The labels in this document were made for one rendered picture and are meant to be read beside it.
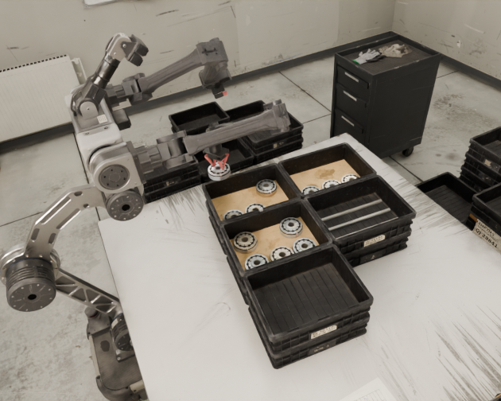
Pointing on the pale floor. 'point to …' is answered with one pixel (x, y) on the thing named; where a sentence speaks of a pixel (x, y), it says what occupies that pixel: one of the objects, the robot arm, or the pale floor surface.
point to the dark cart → (384, 96)
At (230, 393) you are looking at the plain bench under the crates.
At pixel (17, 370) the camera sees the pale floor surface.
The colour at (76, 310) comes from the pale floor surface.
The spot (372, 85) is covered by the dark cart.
